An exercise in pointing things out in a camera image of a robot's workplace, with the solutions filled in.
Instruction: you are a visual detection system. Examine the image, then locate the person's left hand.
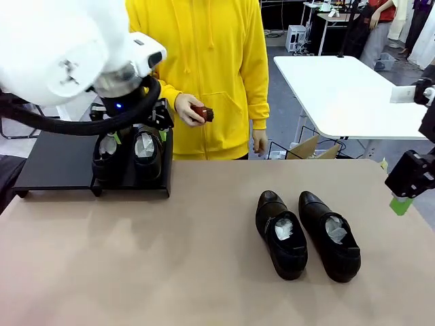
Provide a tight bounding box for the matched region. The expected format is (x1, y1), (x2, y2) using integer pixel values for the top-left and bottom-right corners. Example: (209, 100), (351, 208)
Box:
(251, 130), (269, 158)

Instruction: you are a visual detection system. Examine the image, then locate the black desk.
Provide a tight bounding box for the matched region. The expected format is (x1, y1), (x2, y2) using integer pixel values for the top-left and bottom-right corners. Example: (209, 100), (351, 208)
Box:
(311, 12), (361, 57)

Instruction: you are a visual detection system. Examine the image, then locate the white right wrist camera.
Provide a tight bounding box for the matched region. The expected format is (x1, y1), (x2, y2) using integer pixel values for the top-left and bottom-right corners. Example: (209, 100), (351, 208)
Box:
(389, 84), (416, 105)

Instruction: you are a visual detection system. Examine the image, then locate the grey plastic bin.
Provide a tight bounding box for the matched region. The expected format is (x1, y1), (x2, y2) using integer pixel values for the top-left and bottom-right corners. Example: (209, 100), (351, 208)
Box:
(373, 52), (397, 71)

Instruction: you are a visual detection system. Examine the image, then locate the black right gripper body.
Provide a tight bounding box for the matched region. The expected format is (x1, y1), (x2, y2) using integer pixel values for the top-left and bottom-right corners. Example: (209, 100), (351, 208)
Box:
(418, 101), (435, 139)

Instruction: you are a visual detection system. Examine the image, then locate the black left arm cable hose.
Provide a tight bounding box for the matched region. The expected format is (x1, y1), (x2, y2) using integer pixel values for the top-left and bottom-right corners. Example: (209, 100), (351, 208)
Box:
(0, 77), (162, 134)

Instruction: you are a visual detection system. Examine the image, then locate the large white table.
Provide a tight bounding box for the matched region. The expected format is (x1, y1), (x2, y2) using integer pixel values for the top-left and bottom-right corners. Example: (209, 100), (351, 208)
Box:
(273, 56), (435, 141)

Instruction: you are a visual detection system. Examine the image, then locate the person's right forearm yellow sleeve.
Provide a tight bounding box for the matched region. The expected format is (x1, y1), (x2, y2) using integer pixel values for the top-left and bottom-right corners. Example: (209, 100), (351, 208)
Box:
(154, 77), (186, 113)

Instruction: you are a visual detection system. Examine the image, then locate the person in red top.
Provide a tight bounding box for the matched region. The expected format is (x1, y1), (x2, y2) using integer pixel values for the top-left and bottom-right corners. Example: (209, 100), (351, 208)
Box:
(360, 0), (398, 69)

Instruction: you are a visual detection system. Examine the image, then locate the brown cardboard box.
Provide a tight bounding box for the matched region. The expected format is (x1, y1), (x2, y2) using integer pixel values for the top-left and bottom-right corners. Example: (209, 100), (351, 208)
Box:
(288, 134), (341, 160)

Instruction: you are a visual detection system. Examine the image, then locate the person's left forearm yellow sleeve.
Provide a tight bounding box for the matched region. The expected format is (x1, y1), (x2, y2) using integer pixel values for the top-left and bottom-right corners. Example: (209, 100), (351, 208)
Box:
(247, 67), (270, 132)

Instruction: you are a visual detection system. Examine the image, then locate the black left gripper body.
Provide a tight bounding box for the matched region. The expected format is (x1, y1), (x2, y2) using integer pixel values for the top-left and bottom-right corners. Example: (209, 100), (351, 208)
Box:
(101, 87), (154, 118)

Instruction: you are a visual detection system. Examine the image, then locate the person torso in yellow hoodie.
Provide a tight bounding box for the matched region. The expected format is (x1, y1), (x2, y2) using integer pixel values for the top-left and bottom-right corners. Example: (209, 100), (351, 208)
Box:
(124, 0), (270, 160)

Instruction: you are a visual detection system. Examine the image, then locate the white computer case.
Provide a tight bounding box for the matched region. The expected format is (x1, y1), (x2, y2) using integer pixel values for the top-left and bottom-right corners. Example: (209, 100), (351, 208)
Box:
(288, 24), (309, 54)

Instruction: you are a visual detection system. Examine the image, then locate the red-brown shoe brush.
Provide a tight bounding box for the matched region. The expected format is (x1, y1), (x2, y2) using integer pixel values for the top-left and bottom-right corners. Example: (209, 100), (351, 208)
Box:
(190, 104), (215, 123)

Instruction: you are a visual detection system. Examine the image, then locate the white paper shoe stuffing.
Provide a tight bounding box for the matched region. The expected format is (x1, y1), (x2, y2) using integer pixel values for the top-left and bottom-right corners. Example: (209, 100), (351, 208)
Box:
(274, 218), (295, 241)
(99, 134), (120, 157)
(324, 217), (348, 245)
(135, 132), (158, 159)

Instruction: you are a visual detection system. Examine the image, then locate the person's right hand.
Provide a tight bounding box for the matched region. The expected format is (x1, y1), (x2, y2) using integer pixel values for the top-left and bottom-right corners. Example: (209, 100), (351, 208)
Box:
(175, 93), (207, 127)

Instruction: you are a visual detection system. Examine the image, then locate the black leather dress shoe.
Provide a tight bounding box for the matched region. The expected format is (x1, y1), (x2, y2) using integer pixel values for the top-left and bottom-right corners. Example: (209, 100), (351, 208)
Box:
(254, 189), (309, 281)
(92, 130), (132, 184)
(298, 190), (362, 283)
(132, 124), (163, 181)

